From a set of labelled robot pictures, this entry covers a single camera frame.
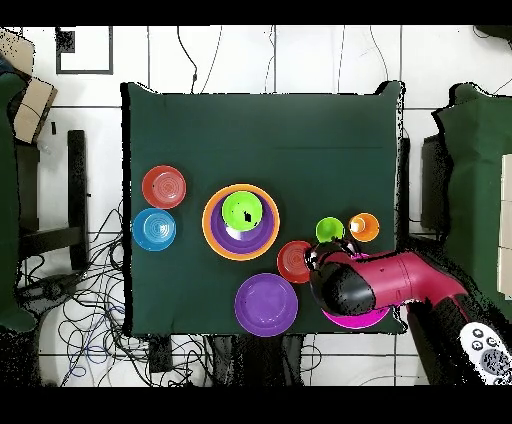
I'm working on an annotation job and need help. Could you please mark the green cup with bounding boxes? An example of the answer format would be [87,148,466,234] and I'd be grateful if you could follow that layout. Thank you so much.
[314,216,346,244]

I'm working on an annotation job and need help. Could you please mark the purple bowl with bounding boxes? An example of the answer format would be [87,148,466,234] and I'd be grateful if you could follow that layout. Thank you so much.
[210,197,276,256]
[234,272,300,338]

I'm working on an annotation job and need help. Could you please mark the large pink bowl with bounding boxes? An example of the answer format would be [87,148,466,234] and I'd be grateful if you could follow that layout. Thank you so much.
[321,252,392,330]

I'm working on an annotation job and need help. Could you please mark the small green bowl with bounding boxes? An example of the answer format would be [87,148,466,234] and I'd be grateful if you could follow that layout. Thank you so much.
[220,190,264,232]

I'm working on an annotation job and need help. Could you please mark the large orange bowl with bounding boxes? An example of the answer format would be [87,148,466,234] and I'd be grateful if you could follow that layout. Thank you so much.
[201,183,281,262]

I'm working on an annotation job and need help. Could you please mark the small red bowl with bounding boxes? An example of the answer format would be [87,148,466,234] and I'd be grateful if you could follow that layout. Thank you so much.
[141,164,188,210]
[276,239,314,285]

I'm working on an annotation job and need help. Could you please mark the orange cup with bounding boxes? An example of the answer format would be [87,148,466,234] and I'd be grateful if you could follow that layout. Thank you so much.
[347,212,381,244]

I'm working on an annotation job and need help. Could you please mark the black case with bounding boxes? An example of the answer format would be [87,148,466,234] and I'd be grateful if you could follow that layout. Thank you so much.
[419,134,446,233]

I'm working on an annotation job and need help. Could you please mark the dark green tablecloth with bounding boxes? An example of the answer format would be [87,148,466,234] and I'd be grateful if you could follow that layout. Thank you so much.
[120,80,406,336]
[0,73,38,333]
[431,82,512,321]

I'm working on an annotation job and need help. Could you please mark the small blue bowl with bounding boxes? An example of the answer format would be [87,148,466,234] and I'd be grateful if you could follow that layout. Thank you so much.
[131,207,178,253]

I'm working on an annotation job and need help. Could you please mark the black power adapter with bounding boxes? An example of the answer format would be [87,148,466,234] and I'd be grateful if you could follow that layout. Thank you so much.
[148,337,174,374]

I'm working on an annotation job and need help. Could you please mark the white box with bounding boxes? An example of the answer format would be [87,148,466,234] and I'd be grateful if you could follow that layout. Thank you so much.
[496,153,512,301]

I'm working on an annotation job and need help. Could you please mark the black stand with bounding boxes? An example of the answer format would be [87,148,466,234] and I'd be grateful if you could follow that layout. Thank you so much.
[15,129,90,273]

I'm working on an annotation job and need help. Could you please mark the grey floor stand base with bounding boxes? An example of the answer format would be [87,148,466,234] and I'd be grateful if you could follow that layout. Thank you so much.
[17,271,83,317]

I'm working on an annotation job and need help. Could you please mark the cardboard box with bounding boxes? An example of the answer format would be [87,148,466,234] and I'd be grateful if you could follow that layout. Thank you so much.
[12,76,59,145]
[0,27,37,76]

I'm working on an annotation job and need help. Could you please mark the black floor cable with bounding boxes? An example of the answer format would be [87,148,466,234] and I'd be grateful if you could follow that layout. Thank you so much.
[176,25,199,95]

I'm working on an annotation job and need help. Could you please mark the black floor frame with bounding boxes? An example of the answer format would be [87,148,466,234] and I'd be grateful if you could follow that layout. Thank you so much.
[55,25,114,76]

